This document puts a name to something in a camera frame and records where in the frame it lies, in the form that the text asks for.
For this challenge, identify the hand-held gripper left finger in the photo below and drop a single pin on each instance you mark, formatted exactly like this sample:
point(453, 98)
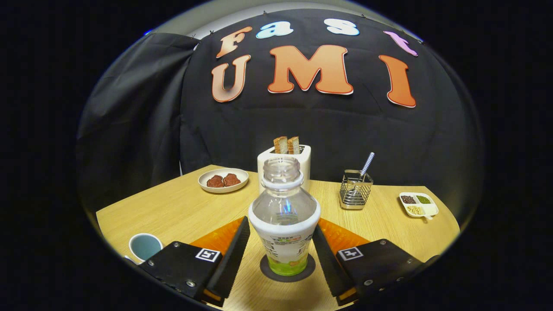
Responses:
point(229, 263)

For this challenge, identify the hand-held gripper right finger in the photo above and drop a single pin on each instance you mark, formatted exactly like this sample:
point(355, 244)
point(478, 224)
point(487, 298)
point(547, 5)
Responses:
point(330, 268)

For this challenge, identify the dark brown round coaster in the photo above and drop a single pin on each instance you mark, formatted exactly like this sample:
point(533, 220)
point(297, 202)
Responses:
point(309, 270)

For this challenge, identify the clear juice bottle white label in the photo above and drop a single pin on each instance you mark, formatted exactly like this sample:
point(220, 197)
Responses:
point(283, 216)

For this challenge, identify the white cup blue inside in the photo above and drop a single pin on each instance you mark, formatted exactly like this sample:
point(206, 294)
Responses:
point(144, 246)

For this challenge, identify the wooden table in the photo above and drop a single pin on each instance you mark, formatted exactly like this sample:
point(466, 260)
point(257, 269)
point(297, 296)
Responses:
point(181, 207)

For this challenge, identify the white oval plate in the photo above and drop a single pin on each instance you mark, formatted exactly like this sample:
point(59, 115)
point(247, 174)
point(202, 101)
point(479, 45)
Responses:
point(222, 190)

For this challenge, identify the red-brown food piece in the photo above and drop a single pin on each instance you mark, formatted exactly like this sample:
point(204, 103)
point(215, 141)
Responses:
point(215, 181)
point(232, 179)

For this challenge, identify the cream toaster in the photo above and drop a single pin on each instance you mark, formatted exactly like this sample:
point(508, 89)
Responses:
point(306, 168)

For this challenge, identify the white divided dish with beans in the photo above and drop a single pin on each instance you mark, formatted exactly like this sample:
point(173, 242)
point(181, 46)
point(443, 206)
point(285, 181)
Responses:
point(418, 206)

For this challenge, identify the toast slice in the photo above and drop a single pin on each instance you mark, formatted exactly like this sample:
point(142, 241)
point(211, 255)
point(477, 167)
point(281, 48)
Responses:
point(293, 145)
point(281, 145)

